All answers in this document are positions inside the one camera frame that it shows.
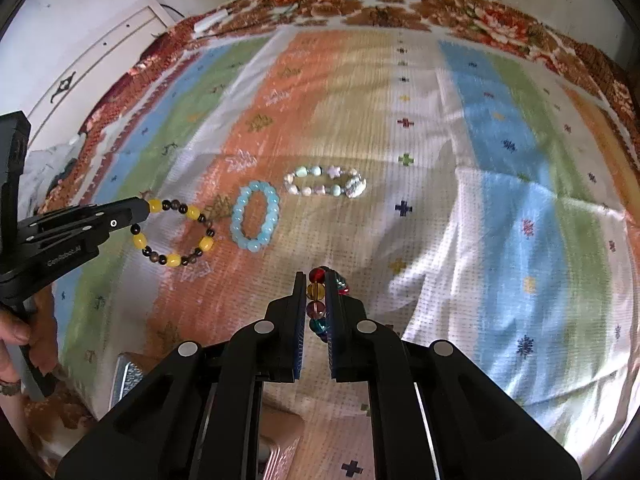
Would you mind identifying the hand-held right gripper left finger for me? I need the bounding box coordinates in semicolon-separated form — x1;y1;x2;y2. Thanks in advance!
55;271;307;480

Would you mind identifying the light blue bead bracelet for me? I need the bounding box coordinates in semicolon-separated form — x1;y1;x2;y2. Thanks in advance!
229;179;281;253

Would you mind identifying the striped pastel cloth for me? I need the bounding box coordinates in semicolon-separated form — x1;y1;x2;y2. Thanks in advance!
50;19;640;480

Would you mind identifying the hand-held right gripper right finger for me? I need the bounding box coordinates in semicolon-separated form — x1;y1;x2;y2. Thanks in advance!
325;268;584;480

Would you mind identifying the white shell bead bracelet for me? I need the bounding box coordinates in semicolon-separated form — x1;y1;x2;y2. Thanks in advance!
283;164;368;200

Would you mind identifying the multicolour glass bead bracelet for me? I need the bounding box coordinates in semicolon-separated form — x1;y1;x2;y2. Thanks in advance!
307;265;351;344

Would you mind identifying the yellow and dark bead bracelet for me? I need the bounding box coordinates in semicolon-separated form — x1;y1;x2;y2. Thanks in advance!
130;198;217;268

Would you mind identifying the grey white crumpled cloth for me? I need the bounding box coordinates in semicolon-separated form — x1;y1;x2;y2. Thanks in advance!
22;142;82;202

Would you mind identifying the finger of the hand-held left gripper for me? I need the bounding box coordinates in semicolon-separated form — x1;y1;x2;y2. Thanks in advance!
0;211;150;287
17;196;151;241

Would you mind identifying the white headboard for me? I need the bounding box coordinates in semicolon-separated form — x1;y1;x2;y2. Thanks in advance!
25;0;177;152

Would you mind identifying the embossed metal tin box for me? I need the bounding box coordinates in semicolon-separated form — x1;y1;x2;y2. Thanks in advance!
107;351;307;480

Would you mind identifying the person's left hand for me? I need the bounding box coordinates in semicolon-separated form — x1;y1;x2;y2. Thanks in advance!
0;306;34;397

